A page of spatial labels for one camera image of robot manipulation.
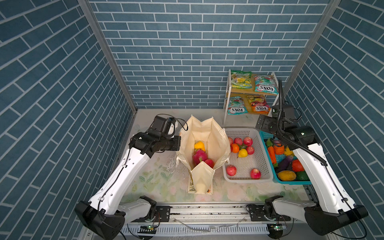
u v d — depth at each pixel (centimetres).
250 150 93
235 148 93
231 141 97
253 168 87
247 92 86
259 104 99
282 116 49
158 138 52
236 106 98
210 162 81
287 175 77
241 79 88
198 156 85
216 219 74
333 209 37
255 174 82
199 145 94
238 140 97
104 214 37
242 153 92
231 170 83
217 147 83
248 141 96
